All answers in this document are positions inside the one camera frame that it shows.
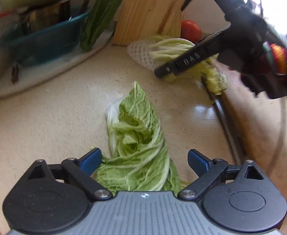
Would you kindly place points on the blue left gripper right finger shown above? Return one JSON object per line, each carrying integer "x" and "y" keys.
{"x": 198, "y": 162}

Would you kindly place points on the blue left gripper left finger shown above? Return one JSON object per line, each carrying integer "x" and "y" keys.
{"x": 91, "y": 161}

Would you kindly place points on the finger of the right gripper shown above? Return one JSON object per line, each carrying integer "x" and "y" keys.
{"x": 213, "y": 44}

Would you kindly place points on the pale cabbage leaf bunch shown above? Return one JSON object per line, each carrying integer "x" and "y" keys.
{"x": 174, "y": 56}

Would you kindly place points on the green cabbage leaves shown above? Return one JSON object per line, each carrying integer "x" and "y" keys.
{"x": 139, "y": 159}

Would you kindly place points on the red tomato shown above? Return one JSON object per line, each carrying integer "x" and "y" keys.
{"x": 190, "y": 31}

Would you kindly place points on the wooden cutting board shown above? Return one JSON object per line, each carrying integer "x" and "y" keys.
{"x": 263, "y": 124}

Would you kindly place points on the wooden knife block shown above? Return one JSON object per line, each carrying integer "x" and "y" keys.
{"x": 140, "y": 19}

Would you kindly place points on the white dish rack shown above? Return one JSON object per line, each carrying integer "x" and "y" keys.
{"x": 30, "y": 77}

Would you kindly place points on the wooden clothespin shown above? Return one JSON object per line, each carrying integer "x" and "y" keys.
{"x": 15, "y": 73}

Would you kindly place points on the teal plastic basin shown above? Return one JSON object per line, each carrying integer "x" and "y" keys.
{"x": 45, "y": 45}

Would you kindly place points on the metal pot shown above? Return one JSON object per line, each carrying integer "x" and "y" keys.
{"x": 37, "y": 18}

